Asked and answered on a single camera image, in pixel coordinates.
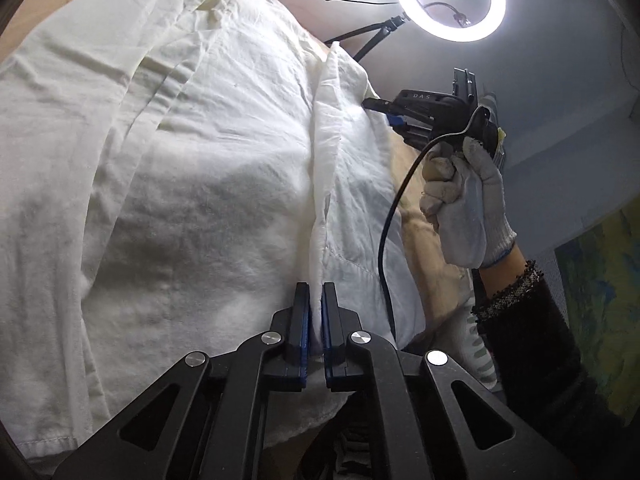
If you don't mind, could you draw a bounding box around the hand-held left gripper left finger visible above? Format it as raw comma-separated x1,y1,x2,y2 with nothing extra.
50,282,313,480

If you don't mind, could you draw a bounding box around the person's right forearm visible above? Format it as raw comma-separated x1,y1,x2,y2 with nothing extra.
470,242,640,480

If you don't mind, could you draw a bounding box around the person's striped clothing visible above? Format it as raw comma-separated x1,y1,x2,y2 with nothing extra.
335,412,371,480

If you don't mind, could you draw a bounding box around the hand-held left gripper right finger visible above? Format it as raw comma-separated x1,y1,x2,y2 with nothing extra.
322,282,596,480

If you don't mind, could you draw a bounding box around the white button shirt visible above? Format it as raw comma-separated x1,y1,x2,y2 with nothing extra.
0,0,426,463

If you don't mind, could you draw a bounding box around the white ring light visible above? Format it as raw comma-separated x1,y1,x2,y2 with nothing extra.
395,0,507,43

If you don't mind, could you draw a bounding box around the black gooseneck phone holder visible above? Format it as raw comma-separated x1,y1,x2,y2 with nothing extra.
424,1,473,28

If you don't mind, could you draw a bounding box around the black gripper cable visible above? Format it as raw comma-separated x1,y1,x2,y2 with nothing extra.
377,105,493,351

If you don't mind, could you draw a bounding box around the green striped pillow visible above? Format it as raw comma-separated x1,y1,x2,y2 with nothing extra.
462,295,501,393

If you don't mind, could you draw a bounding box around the black ring light tripod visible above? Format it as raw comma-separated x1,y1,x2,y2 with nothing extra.
322,14,407,63

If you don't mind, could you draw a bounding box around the tan blanket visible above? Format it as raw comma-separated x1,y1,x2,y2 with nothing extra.
0,0,481,356

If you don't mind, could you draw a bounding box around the person's right hand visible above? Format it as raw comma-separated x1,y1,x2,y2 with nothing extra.
419,135,518,268

